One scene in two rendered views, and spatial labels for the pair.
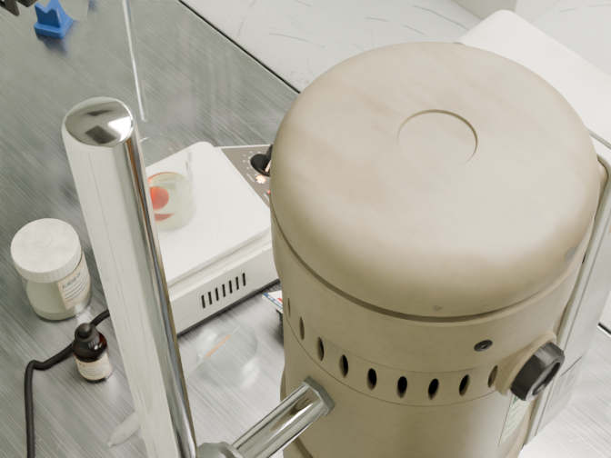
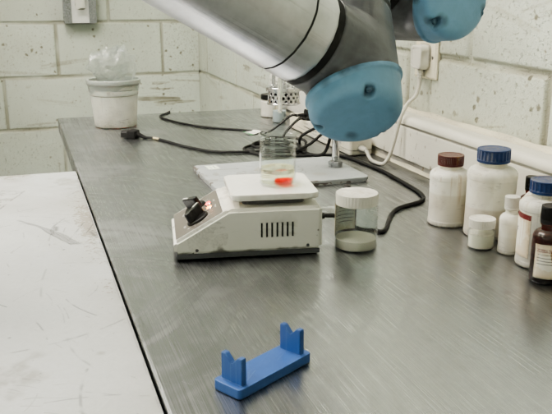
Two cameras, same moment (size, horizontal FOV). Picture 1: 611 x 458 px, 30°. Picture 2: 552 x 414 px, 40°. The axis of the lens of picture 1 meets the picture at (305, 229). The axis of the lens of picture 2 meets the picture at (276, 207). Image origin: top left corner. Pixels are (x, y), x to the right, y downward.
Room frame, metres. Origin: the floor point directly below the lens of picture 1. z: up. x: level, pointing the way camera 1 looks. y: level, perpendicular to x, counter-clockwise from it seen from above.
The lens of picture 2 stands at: (1.55, 0.54, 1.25)
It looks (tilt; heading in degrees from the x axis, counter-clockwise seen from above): 16 degrees down; 204
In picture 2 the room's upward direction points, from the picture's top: straight up
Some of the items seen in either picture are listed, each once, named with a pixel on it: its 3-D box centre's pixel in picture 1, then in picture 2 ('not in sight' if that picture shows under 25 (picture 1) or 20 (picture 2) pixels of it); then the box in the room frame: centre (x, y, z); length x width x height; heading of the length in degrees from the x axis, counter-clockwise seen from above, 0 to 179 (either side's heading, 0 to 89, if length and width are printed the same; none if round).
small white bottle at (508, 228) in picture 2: not in sight; (510, 224); (0.52, 0.43, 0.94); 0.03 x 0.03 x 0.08
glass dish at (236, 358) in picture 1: (227, 351); not in sight; (0.51, 0.07, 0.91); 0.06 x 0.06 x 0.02
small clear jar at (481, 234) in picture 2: not in sight; (481, 232); (0.51, 0.39, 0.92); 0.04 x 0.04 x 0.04
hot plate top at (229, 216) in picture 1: (183, 211); (269, 186); (0.61, 0.11, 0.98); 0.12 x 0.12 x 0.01; 33
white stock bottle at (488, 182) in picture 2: not in sight; (490, 191); (0.45, 0.39, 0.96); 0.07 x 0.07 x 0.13
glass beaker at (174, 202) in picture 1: (162, 185); (279, 158); (0.61, 0.12, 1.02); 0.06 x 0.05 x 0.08; 144
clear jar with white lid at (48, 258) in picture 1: (53, 271); (356, 219); (0.58, 0.23, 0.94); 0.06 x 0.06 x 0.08
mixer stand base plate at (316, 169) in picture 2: not in sight; (278, 172); (0.23, -0.05, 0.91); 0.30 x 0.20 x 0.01; 133
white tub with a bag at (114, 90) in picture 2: not in sight; (113, 85); (-0.12, -0.68, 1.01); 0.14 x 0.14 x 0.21
